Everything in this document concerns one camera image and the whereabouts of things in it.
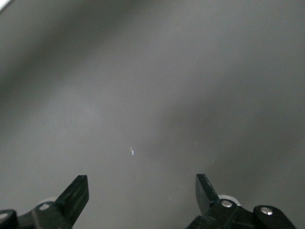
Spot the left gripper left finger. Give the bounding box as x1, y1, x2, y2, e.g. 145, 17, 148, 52
0, 175, 90, 229

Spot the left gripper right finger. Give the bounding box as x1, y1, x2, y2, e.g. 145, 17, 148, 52
185, 173, 298, 229

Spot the dark grey table mat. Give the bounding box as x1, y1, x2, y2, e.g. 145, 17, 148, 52
0, 0, 305, 229

